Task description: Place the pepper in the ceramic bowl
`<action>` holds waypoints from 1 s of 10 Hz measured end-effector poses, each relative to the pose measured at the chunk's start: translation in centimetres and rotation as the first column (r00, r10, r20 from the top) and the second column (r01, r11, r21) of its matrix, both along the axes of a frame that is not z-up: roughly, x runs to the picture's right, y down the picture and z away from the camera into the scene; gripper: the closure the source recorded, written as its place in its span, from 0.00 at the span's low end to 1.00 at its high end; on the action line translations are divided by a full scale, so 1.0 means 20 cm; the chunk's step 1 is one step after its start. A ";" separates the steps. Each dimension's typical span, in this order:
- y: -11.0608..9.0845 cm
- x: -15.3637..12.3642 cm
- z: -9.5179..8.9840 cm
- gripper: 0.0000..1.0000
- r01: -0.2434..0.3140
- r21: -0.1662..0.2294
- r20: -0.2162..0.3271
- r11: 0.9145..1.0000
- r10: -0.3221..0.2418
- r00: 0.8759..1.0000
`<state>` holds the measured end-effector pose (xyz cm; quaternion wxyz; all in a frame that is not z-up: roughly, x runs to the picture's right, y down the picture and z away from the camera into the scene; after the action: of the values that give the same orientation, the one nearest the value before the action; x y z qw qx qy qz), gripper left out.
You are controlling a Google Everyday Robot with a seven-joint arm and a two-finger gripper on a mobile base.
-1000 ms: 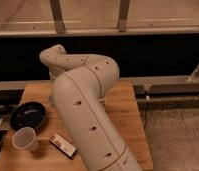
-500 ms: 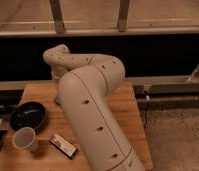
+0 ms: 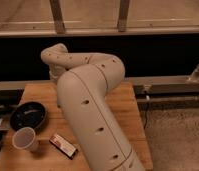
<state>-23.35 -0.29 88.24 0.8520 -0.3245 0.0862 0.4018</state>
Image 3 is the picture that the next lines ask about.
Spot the left window frame post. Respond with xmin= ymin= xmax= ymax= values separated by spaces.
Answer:
xmin=49 ymin=0 xmax=65 ymax=34

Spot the wooden table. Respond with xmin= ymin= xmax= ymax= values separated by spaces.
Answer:
xmin=0 ymin=82 xmax=153 ymax=171

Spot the black cable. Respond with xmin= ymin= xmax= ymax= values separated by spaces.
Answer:
xmin=143 ymin=94 xmax=151 ymax=130

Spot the white paper cup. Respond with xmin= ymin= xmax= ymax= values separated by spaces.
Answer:
xmin=12 ymin=127 xmax=39 ymax=152

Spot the black ceramic bowl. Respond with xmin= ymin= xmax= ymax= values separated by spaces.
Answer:
xmin=10 ymin=101 xmax=47 ymax=131

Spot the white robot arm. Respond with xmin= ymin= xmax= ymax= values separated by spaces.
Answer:
xmin=41 ymin=44 xmax=145 ymax=171

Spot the right window frame post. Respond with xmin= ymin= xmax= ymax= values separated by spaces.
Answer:
xmin=117 ymin=0 xmax=130 ymax=32

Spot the window frame post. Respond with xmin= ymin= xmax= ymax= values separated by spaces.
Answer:
xmin=117 ymin=0 xmax=130 ymax=32
xmin=49 ymin=0 xmax=65 ymax=34

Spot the red white snack box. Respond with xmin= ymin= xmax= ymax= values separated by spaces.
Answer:
xmin=49 ymin=133 xmax=77 ymax=159

